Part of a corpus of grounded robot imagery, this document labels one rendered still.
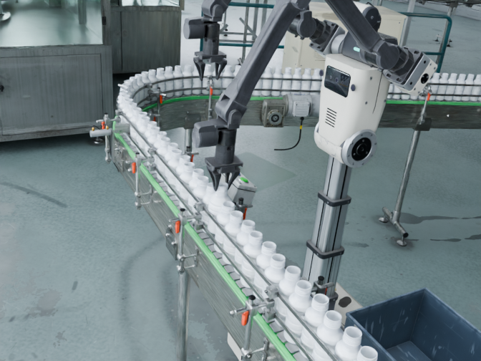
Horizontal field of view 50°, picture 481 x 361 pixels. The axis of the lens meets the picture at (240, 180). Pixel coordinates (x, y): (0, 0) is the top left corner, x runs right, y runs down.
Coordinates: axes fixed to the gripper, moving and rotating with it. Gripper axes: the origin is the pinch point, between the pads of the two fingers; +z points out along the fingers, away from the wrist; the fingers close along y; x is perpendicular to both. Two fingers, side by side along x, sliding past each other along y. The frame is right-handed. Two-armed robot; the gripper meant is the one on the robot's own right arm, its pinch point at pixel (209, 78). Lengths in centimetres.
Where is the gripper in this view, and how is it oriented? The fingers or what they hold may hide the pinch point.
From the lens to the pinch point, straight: 194.6
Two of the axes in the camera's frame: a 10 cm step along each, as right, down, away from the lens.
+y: -8.8, 1.5, -4.5
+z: -0.8, 8.9, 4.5
